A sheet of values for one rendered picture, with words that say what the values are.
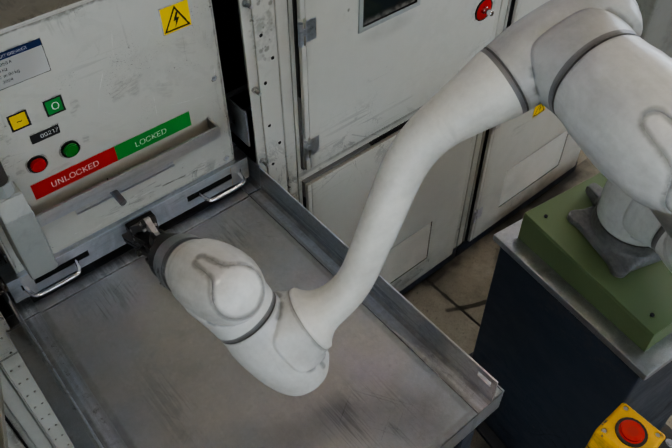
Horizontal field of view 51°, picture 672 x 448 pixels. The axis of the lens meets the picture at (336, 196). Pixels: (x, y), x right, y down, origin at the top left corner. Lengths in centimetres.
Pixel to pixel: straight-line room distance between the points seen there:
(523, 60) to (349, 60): 68
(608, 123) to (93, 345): 98
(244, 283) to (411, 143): 28
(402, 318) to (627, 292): 47
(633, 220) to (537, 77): 62
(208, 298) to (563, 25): 55
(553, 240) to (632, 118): 78
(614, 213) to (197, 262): 88
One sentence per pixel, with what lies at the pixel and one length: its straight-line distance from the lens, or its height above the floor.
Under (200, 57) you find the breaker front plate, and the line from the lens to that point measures 135.
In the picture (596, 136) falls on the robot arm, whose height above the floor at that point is 144.
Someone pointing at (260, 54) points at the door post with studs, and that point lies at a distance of 137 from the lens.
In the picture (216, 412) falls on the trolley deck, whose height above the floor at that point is 85.
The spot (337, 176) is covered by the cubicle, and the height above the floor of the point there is 77.
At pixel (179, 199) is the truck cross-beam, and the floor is 91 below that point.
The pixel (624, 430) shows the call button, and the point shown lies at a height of 91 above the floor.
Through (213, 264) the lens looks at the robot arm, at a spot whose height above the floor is 126.
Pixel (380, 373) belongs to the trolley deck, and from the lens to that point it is 129.
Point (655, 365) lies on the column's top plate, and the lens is 153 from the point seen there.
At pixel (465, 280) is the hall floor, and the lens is 250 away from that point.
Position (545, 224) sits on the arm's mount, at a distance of 158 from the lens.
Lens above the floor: 196
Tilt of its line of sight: 46 degrees down
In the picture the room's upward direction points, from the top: straight up
